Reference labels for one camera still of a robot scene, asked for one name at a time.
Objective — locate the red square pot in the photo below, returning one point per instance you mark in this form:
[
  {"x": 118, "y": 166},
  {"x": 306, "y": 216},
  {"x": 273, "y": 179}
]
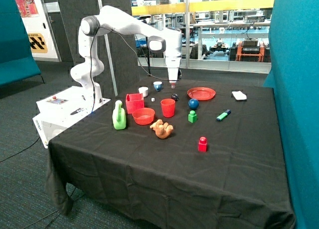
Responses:
[{"x": 134, "y": 102}]

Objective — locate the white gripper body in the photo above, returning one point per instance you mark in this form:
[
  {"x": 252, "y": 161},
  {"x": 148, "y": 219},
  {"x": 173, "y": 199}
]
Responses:
[{"x": 173, "y": 65}]

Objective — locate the brown teddy bear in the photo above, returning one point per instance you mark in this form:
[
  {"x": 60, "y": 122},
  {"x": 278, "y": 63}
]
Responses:
[{"x": 162, "y": 129}]

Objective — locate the blue ball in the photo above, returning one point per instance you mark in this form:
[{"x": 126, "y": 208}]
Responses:
[{"x": 193, "y": 104}]

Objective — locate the small black ball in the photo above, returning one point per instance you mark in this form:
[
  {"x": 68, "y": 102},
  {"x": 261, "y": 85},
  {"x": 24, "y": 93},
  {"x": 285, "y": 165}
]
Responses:
[{"x": 175, "y": 97}]

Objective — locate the black marker pen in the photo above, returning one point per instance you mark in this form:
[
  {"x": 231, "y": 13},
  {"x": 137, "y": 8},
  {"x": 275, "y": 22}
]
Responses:
[{"x": 77, "y": 111}]

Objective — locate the green toy block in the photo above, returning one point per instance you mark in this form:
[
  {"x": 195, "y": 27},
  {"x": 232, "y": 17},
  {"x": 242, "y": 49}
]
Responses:
[{"x": 192, "y": 116}]

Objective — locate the white folded cloth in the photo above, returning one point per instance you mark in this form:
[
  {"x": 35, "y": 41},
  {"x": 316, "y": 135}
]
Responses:
[{"x": 239, "y": 96}]

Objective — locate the teal partition wall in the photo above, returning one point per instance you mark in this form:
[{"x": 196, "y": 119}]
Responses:
[{"x": 294, "y": 76}]

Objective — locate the red wall poster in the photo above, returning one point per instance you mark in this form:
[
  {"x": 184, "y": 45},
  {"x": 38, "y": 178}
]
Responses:
[{"x": 27, "y": 8}]

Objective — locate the blue and white cup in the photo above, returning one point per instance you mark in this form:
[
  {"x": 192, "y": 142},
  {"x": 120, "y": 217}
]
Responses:
[{"x": 157, "y": 86}]

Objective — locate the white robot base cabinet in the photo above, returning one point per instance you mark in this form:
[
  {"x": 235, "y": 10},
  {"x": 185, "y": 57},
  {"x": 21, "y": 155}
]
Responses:
[{"x": 55, "y": 111}]

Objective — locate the black tablecloth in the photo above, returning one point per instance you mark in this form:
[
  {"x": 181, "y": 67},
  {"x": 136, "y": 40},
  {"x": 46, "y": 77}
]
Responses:
[{"x": 240, "y": 182}]

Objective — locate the red toy block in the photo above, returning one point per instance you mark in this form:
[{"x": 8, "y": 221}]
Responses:
[{"x": 202, "y": 144}]

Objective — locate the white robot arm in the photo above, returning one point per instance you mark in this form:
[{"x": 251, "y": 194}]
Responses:
[{"x": 111, "y": 19}]

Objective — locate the green highlighter marker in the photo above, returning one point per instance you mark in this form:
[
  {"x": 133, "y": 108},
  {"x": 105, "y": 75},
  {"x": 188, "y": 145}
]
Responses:
[{"x": 223, "y": 115}]

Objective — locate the teal sofa bench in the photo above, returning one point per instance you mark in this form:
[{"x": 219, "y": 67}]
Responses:
[{"x": 16, "y": 60}]

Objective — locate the red plastic cup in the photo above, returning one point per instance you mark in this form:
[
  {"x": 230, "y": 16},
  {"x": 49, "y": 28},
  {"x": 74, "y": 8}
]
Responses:
[{"x": 168, "y": 107}]

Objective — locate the white small cup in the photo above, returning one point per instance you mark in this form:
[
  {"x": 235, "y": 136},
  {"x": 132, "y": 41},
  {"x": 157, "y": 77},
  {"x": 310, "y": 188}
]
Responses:
[{"x": 144, "y": 91}]

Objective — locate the red plastic plate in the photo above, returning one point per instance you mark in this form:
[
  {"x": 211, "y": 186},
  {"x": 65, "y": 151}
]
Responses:
[{"x": 201, "y": 93}]

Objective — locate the red plastic bowl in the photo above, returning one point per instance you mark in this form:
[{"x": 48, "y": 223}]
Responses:
[{"x": 143, "y": 116}]

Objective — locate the yellow black warning sign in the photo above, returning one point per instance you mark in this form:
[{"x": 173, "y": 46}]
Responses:
[{"x": 37, "y": 43}]

